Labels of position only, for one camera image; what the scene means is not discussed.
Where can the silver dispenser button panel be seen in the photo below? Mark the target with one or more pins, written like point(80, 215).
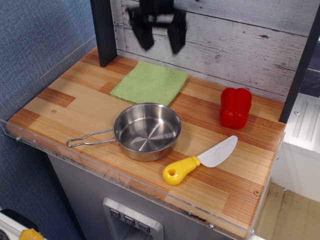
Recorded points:
point(132, 220)

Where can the grey toy fridge cabinet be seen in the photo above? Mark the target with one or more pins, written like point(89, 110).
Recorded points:
point(86, 191)

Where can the dark right shelf post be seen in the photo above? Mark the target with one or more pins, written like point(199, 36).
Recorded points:
point(304, 62)

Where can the dark left shelf post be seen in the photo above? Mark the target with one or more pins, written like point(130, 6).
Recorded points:
point(104, 31)

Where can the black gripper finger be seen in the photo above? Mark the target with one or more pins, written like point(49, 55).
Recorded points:
point(143, 32)
point(177, 31)

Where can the yellow handled toy knife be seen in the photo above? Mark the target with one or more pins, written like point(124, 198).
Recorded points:
point(174, 173)

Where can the green cloth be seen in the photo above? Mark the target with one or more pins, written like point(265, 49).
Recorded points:
point(150, 83)

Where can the dark shelf post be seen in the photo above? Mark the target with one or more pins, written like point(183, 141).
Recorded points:
point(104, 31)
point(304, 62)

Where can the clear acrylic table guard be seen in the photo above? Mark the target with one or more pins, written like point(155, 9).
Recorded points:
point(228, 195)

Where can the white side cabinet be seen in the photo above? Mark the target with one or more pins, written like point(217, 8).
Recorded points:
point(297, 164)

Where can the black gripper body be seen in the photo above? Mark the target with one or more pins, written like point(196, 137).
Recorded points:
point(146, 14)

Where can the small steel pan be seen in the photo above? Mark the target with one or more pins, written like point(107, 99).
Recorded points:
point(145, 132)

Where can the red toy bell pepper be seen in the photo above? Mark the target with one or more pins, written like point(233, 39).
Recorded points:
point(235, 107)

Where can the yellow black object at corner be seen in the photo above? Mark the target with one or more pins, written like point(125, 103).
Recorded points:
point(14, 226)

